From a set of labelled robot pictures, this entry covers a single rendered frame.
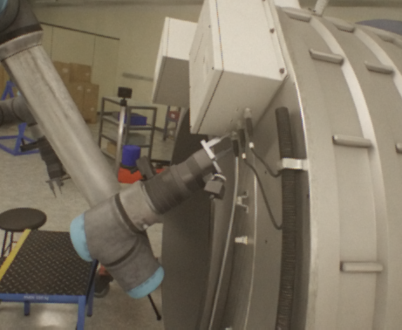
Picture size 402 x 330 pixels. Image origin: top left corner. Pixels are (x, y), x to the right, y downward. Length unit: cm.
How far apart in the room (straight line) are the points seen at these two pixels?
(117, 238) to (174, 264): 83
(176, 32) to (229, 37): 61
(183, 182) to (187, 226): 90
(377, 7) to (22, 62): 596
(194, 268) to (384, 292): 103
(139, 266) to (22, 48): 47
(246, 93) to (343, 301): 35
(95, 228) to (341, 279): 42
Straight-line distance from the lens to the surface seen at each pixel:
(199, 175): 60
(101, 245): 64
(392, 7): 627
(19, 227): 257
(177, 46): 116
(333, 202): 47
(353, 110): 58
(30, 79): 70
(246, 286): 65
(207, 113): 61
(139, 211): 61
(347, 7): 644
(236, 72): 54
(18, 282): 175
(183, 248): 148
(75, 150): 71
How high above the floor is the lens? 164
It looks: 14 degrees down
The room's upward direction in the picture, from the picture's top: 9 degrees clockwise
